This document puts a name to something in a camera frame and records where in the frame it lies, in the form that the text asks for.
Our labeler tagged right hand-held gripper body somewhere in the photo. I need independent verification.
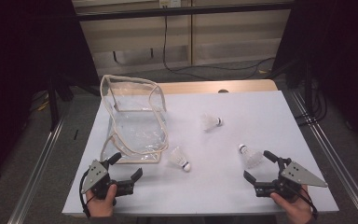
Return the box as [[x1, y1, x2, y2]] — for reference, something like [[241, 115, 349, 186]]
[[254, 157, 329, 201]]

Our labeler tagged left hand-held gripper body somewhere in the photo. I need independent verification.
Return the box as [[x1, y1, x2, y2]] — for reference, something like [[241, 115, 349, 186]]
[[79, 159, 135, 201]]

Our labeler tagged white shuttlecock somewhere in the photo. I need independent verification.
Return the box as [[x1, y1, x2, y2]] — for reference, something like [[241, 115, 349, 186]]
[[200, 113, 225, 133], [237, 143, 265, 170], [168, 146, 192, 173]]

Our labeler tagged clear plastic bag beige trim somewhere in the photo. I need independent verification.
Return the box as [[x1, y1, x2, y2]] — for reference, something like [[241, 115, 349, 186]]
[[99, 74, 170, 165]]

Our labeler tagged person's left hand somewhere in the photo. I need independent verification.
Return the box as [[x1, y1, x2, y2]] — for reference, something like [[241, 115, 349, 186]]
[[85, 183, 118, 218]]

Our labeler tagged person's right hand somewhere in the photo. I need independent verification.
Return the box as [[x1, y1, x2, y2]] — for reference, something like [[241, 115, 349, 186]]
[[269, 185, 313, 224]]

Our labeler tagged black metal stand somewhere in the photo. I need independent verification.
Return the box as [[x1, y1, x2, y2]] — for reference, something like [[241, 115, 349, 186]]
[[48, 74, 61, 132]]

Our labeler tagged wooden table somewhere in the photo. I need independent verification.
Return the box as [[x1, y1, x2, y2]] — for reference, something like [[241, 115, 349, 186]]
[[105, 78, 279, 96]]

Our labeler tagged black curtain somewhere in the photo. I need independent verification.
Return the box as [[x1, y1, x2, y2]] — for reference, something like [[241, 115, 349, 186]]
[[0, 0, 101, 188], [273, 0, 358, 155]]

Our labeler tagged black horizontal bar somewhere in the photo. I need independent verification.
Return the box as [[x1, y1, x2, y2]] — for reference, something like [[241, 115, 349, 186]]
[[74, 2, 295, 22]]

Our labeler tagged left hand-held gripper black cable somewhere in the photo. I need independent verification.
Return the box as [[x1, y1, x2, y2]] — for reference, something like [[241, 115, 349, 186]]
[[79, 173, 92, 218]]

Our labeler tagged aluminium floor rail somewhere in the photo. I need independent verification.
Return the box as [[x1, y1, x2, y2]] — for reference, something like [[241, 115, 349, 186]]
[[7, 111, 67, 224], [290, 90, 358, 224]]

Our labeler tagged bundle of black floor cables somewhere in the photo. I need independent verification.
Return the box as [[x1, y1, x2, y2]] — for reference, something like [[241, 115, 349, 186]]
[[295, 80, 328, 127]]

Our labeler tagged long black hanging cable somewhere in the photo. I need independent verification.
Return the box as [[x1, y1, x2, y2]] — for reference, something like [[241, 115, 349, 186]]
[[162, 15, 277, 81]]

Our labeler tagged wall socket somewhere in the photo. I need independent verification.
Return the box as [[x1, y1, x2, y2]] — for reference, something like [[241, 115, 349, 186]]
[[158, 0, 182, 8]]

